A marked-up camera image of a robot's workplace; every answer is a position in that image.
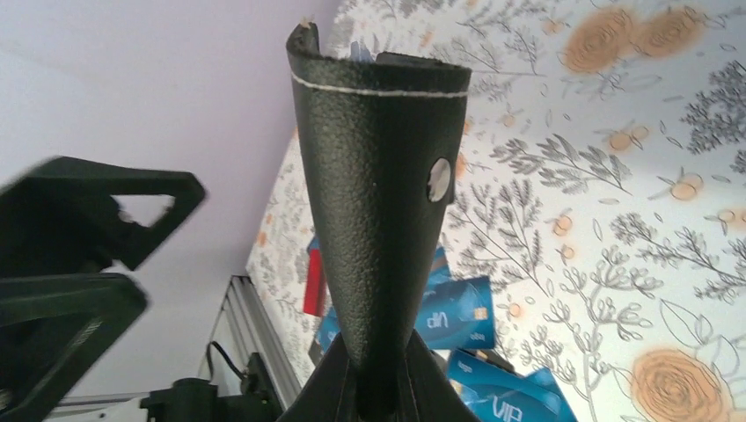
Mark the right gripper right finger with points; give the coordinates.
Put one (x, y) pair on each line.
(427, 395)

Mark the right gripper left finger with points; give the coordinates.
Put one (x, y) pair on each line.
(330, 393)

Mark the black leather card holder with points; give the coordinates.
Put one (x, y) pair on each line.
(379, 142)

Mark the red card bottom centre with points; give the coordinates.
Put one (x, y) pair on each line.
(315, 286)

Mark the floral table mat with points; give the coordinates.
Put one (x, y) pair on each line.
(599, 185)

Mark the aluminium rail frame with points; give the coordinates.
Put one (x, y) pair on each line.
(242, 328)

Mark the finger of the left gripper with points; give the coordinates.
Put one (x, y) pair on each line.
(61, 217)
(53, 329)

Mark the blue VIP card right-centre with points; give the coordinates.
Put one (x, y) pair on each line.
(458, 314)

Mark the blue VIP card stack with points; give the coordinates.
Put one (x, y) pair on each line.
(494, 394)

